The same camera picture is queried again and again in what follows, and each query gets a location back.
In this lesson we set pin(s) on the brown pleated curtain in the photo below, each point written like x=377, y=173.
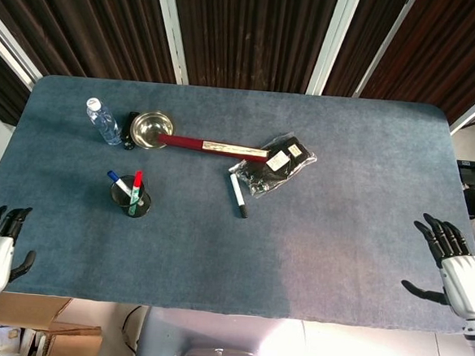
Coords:
x=3, y=92
x=446, y=50
x=251, y=32
x=89, y=21

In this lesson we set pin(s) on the black marker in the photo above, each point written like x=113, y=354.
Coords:
x=238, y=196

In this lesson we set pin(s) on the brown cardboard box flap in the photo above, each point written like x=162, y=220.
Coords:
x=71, y=343

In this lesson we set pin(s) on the black mesh pen holder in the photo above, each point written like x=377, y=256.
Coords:
x=142, y=209

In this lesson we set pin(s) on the red-capped marker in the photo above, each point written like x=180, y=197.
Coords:
x=137, y=181

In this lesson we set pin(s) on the blue-capped marker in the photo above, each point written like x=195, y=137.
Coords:
x=117, y=182

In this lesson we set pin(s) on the clear bag with black items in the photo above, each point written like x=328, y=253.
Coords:
x=271, y=168

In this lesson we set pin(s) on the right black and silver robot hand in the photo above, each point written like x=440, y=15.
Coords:
x=464, y=283

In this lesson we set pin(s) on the long dark red box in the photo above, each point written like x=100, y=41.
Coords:
x=187, y=142

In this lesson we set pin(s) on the grey robot torso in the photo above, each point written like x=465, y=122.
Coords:
x=210, y=331

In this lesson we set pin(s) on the stainless steel bowl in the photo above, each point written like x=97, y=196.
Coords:
x=147, y=129

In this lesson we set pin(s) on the blue felt table cloth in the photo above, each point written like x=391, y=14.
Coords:
x=257, y=248

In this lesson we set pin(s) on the clear plastic water bottle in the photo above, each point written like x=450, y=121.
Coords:
x=104, y=124

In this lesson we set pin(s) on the open brown cardboard box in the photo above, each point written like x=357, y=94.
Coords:
x=28, y=310

